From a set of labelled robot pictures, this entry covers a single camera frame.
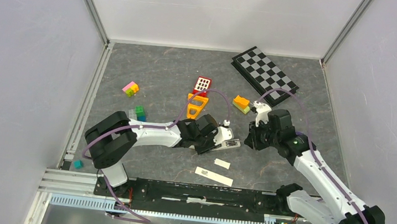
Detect orange triangular plastic frame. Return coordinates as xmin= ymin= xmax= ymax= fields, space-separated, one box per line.
xmin=187 ymin=93 xmax=209 ymax=119

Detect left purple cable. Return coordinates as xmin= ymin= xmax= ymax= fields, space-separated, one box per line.
xmin=75 ymin=76 xmax=235 ymax=224

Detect long white remote back cover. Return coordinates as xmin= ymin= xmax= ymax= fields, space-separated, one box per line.
xmin=195 ymin=166 xmax=233 ymax=186

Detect pink yellow green blocks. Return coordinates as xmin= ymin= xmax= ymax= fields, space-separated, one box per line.
xmin=122 ymin=81 xmax=140 ymax=97

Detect purple cable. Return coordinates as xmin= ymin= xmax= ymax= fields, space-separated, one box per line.
xmin=244 ymin=86 xmax=395 ymax=224
xmin=75 ymin=76 xmax=235 ymax=224

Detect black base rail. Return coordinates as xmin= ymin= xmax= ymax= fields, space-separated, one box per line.
xmin=113 ymin=178 xmax=300 ymax=222

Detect orange green toy block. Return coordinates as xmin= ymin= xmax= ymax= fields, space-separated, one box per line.
xmin=232 ymin=95 xmax=250 ymax=114

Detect black grey checkerboard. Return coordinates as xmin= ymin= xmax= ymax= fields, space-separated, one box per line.
xmin=231 ymin=46 xmax=299 ymax=107

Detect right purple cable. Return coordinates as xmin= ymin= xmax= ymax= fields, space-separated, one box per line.
xmin=244 ymin=86 xmax=395 ymax=224

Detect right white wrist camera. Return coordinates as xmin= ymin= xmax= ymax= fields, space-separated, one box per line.
xmin=253 ymin=101 xmax=272 ymax=127

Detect red white window block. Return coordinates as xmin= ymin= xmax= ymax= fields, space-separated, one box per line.
xmin=192 ymin=76 xmax=212 ymax=94

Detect small teal cube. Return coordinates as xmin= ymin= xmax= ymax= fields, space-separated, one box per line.
xmin=73 ymin=160 xmax=84 ymax=169

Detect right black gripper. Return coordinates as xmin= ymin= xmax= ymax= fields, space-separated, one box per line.
xmin=243 ymin=117 xmax=281 ymax=153

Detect white slotted cable duct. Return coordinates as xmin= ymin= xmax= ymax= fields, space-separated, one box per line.
xmin=49 ymin=193 xmax=275 ymax=224

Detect white battery cover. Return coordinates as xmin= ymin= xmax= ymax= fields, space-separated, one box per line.
xmin=214 ymin=158 xmax=230 ymax=170

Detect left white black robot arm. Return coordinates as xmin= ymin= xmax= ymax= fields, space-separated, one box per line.
xmin=83 ymin=111 xmax=233 ymax=197

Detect green blue grey blocks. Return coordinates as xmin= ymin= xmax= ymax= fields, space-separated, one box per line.
xmin=128 ymin=105 xmax=147 ymax=122

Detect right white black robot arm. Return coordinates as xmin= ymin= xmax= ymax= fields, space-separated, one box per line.
xmin=244 ymin=101 xmax=385 ymax=224

